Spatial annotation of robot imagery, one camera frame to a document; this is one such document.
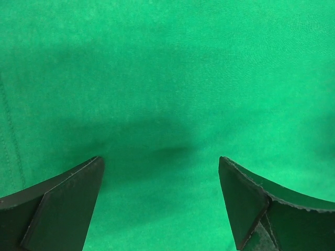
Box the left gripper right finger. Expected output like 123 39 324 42
218 157 334 250

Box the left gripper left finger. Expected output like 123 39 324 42
1 157 105 251

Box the green t-shirt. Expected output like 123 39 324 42
1 1 334 250

